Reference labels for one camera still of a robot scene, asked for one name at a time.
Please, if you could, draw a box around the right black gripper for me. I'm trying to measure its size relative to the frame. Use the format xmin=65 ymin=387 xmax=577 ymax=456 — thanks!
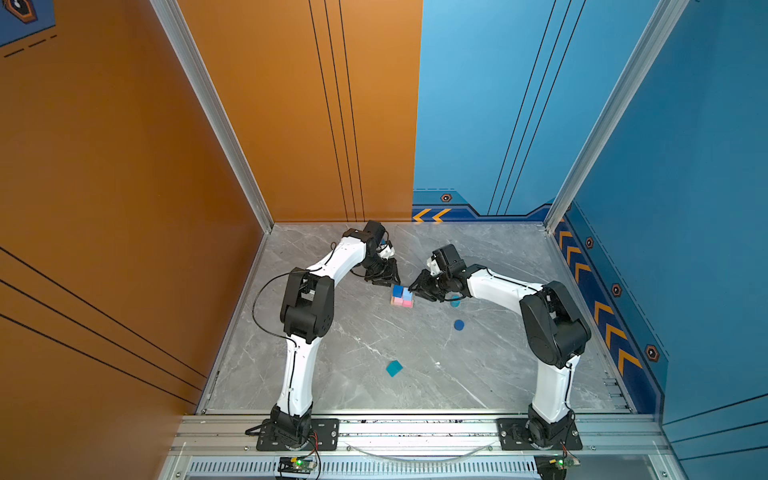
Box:
xmin=405 ymin=269 xmax=451 ymax=303

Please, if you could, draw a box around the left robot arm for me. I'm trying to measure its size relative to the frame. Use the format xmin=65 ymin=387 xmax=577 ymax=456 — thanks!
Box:
xmin=265 ymin=221 xmax=400 ymax=448

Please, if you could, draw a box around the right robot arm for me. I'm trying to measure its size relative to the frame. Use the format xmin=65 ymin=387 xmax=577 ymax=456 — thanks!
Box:
xmin=409 ymin=244 xmax=592 ymax=455

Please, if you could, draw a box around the teal cube block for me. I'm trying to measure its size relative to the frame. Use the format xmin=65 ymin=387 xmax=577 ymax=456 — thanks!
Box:
xmin=386 ymin=360 xmax=403 ymax=377

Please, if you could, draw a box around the left green circuit board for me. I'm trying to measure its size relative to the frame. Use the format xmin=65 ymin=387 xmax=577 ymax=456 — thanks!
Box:
xmin=276 ymin=456 xmax=319 ymax=479

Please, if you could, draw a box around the green circuit board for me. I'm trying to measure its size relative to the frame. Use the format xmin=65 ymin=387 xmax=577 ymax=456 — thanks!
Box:
xmin=276 ymin=456 xmax=319 ymax=479
xmin=534 ymin=456 xmax=581 ymax=480

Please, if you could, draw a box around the right green circuit board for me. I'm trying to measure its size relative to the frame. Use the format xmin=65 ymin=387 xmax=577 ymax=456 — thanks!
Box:
xmin=534 ymin=456 xmax=581 ymax=480

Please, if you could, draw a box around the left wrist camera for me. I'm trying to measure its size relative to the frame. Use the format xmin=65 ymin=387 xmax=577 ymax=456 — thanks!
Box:
xmin=377 ymin=241 xmax=395 ymax=260

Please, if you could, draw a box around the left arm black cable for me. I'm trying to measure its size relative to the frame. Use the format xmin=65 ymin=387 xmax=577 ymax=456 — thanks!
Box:
xmin=250 ymin=271 xmax=301 ymax=343

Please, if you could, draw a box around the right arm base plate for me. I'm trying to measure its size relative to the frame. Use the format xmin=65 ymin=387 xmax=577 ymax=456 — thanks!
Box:
xmin=496 ymin=416 xmax=583 ymax=451

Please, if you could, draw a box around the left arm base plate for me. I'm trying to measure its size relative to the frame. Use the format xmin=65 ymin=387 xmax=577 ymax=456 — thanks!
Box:
xmin=256 ymin=418 xmax=340 ymax=452

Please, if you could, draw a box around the aluminium front rail frame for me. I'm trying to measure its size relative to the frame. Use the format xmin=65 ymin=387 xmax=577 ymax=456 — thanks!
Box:
xmin=159 ymin=410 xmax=686 ymax=479

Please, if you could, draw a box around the left aluminium corner post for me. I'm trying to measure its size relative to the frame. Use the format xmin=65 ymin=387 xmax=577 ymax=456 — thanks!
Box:
xmin=149 ymin=0 xmax=275 ymax=234

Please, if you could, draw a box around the aluminium corner post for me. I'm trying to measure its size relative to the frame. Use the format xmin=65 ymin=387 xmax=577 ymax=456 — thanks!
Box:
xmin=543 ymin=0 xmax=689 ymax=234
xmin=149 ymin=0 xmax=275 ymax=234

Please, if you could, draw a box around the right aluminium corner post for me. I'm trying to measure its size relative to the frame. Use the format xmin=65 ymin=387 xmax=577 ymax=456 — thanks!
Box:
xmin=543 ymin=0 xmax=689 ymax=234

